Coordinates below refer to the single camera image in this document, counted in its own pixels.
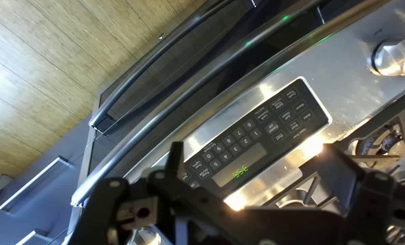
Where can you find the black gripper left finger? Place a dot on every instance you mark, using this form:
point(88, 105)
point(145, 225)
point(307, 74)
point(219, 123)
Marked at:
point(121, 205)

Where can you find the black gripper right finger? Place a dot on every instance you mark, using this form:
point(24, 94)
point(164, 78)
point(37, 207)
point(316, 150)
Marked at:
point(374, 205)

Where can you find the grey kitchen base cabinet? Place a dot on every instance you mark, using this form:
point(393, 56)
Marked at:
point(39, 205)

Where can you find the silver stove knob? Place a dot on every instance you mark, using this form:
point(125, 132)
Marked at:
point(391, 56)

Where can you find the black cast iron grates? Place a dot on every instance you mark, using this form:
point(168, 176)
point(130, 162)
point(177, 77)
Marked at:
point(388, 141)

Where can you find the black stove control keypad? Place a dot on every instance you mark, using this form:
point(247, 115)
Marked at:
point(257, 136)

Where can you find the stainless steel stove range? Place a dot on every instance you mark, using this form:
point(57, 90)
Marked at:
point(347, 77)

